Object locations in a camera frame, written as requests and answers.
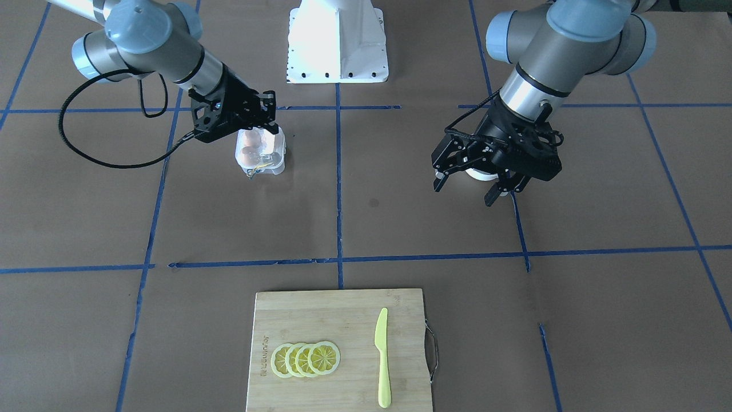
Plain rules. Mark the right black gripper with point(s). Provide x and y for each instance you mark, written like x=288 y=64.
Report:
x=236 y=92

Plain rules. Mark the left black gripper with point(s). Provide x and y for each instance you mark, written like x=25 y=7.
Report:
x=493 y=134

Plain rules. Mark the clear plastic egg box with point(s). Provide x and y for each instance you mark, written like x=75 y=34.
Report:
x=278 y=157

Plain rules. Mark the brown egg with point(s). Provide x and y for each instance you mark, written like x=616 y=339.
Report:
x=250 y=156
x=270 y=142
x=251 y=138

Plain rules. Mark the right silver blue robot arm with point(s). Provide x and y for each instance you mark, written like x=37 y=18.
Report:
x=138 y=38

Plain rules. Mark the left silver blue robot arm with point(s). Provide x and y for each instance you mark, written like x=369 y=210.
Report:
x=551 y=47

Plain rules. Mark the white round bowl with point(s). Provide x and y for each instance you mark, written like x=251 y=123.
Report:
x=481 y=175

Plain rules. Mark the green yellow rubber band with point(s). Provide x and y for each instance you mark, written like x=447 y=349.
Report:
x=263 y=168

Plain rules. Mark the yellow plastic knife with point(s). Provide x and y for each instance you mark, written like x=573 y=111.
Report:
x=384 y=393

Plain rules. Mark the wooden cutting board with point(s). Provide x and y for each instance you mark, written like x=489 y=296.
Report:
x=348 y=319

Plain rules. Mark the yellow lemon slice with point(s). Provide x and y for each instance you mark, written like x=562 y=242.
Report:
x=302 y=362
x=290 y=360
x=324 y=357
x=279 y=362

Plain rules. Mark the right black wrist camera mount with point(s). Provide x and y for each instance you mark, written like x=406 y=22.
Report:
x=212 y=117

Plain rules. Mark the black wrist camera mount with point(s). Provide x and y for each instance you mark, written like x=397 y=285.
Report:
x=533 y=151
x=212 y=117

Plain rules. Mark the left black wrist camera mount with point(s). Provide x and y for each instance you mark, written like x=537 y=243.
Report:
x=533 y=151

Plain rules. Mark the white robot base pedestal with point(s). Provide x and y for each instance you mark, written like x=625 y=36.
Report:
x=336 y=42

